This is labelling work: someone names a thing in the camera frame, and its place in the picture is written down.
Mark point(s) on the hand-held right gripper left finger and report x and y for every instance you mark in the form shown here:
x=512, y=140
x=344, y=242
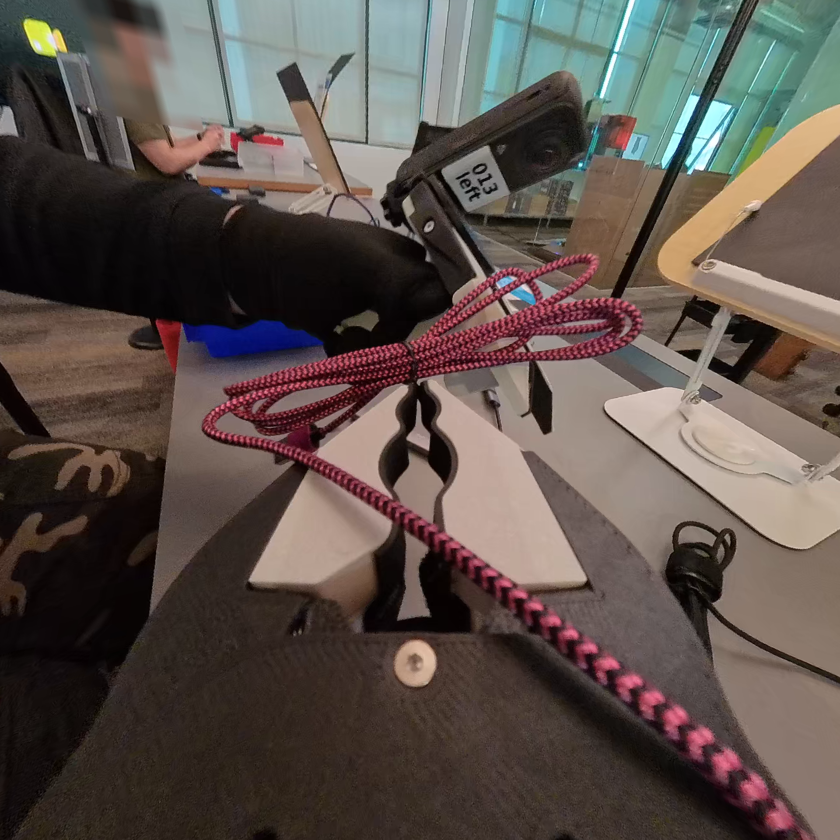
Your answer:
x=328, y=538

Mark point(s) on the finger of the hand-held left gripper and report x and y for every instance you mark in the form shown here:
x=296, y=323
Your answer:
x=518, y=377

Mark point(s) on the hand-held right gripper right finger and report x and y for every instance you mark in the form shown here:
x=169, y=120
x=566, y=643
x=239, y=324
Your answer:
x=505, y=499

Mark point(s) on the blue divided plastic bin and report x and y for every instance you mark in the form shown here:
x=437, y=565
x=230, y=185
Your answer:
x=249, y=341

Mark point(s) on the person's left hand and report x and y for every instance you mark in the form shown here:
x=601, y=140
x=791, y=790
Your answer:
x=328, y=275

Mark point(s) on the large cardboard box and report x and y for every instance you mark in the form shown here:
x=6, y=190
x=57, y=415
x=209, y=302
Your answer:
x=610, y=216

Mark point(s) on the white adjustable stand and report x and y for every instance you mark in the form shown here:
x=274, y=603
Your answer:
x=656, y=413
x=315, y=197

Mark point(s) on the black round-headed light pole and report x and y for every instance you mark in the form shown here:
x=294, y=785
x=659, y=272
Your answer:
x=695, y=131

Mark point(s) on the black metal cart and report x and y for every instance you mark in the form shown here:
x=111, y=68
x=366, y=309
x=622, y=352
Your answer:
x=754, y=348

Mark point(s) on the wooden table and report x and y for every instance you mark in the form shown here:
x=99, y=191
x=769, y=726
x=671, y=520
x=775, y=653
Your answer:
x=282, y=184

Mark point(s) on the red plastic bin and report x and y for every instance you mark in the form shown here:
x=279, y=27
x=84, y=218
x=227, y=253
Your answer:
x=172, y=344

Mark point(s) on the clear plastic organiser box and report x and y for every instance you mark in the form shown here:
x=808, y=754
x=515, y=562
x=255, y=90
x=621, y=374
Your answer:
x=269, y=157

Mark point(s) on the camouflage trousers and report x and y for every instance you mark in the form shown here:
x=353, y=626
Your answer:
x=65, y=512

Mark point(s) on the black sign easel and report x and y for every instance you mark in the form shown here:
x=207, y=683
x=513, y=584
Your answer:
x=23, y=400

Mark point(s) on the black monitor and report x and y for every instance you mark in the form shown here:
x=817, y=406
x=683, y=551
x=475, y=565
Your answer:
x=13, y=26

